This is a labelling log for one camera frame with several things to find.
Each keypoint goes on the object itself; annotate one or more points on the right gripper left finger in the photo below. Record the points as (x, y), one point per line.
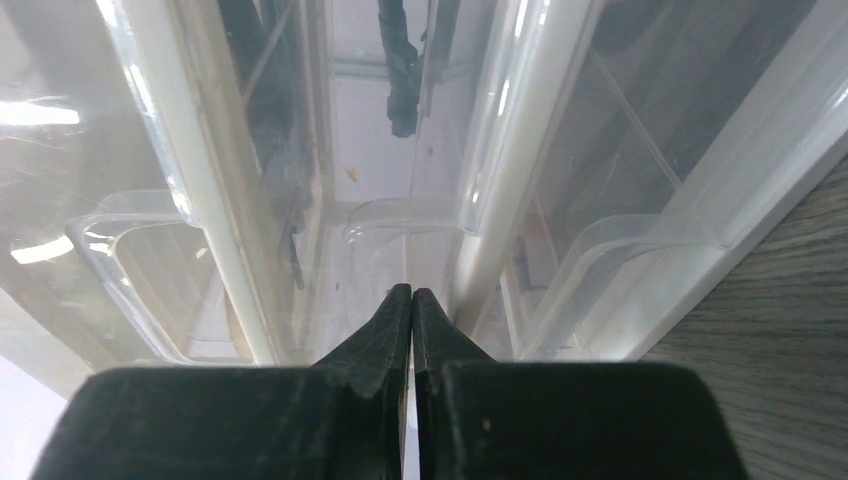
(340, 418)

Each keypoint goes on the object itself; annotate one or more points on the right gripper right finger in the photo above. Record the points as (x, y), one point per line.
(483, 419)

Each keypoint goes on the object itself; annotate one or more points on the white plastic drawer organizer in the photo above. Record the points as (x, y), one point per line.
(209, 183)

